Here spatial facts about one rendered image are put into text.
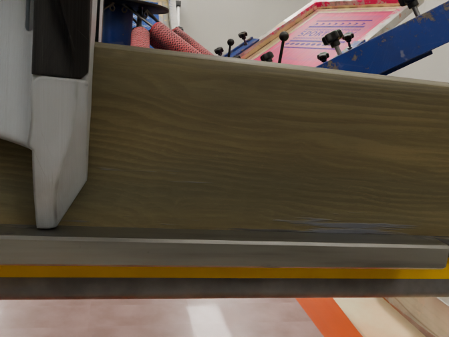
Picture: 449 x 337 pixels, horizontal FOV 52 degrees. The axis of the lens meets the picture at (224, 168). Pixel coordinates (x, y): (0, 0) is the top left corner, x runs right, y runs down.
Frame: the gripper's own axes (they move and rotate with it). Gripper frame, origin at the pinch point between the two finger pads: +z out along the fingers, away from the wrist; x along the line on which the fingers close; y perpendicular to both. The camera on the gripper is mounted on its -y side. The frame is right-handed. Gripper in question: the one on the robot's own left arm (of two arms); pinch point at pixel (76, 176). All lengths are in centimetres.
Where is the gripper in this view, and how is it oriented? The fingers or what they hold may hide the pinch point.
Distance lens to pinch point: 18.8
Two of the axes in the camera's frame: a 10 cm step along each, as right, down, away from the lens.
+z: -1.1, 9.7, 2.0
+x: 2.1, 2.2, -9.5
